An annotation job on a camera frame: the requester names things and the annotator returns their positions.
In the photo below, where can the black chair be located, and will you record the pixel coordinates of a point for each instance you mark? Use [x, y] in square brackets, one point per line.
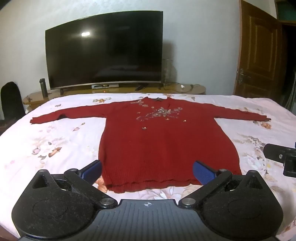
[11, 102]

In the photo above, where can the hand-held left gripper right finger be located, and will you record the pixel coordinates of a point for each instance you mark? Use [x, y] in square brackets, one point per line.
[204, 175]

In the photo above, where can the red knit sweater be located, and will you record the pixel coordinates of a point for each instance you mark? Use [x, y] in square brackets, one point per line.
[161, 143]

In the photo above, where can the black bottle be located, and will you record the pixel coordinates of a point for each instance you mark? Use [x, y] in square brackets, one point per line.
[43, 88]

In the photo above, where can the brown wooden door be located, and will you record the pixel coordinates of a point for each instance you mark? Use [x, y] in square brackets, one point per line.
[259, 46]

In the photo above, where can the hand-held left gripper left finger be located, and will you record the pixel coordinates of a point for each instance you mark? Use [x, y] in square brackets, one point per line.
[91, 173]

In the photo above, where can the black flat television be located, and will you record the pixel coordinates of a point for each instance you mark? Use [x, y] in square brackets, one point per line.
[104, 51]

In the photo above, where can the wooden television stand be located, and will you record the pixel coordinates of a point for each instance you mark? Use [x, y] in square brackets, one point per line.
[37, 96]

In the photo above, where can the floral bedsheet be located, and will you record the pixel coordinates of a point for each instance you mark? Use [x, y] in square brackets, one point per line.
[46, 139]

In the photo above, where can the silver set-top box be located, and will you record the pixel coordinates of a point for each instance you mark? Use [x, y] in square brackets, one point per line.
[105, 86]

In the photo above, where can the glass vase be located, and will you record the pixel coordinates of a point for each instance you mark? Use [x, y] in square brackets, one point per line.
[167, 71]

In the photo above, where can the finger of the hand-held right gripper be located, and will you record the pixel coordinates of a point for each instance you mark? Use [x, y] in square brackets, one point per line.
[274, 151]

